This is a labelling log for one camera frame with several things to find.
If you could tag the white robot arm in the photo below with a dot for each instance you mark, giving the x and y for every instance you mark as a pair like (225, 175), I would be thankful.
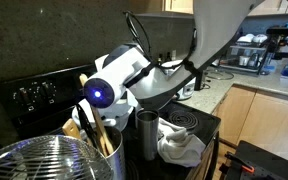
(154, 83)

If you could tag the steel tumbler cup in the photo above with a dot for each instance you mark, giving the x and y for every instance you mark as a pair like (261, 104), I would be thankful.
(147, 127)

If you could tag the white rice cooker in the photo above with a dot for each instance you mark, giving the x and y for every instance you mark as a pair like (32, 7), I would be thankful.
(186, 91)

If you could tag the white crumpled cloth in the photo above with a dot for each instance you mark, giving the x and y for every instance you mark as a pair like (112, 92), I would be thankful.
(178, 147)

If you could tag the dish rack on counter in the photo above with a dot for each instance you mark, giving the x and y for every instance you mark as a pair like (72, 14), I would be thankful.
(246, 54)

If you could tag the black stove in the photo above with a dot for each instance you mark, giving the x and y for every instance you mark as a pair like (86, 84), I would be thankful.
(40, 105)

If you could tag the wire mesh metal basket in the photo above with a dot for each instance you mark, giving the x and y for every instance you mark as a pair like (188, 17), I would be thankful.
(53, 157)

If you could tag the black camera on mount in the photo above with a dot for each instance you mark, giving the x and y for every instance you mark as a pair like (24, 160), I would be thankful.
(277, 37)

